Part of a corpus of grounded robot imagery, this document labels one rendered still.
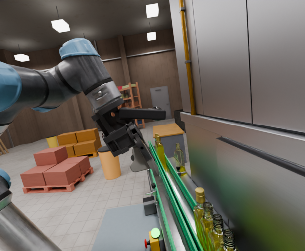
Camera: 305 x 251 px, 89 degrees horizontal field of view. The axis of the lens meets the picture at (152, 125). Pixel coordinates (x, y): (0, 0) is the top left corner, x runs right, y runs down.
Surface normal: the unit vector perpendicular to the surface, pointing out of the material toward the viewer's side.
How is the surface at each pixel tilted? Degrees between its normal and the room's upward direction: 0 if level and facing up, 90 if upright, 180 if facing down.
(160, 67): 90
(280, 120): 90
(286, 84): 90
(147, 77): 90
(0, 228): 76
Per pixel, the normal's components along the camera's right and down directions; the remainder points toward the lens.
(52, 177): -0.23, 0.20
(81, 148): 0.11, 0.15
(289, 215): -0.98, 0.18
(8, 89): 0.99, 0.13
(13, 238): 0.54, -0.25
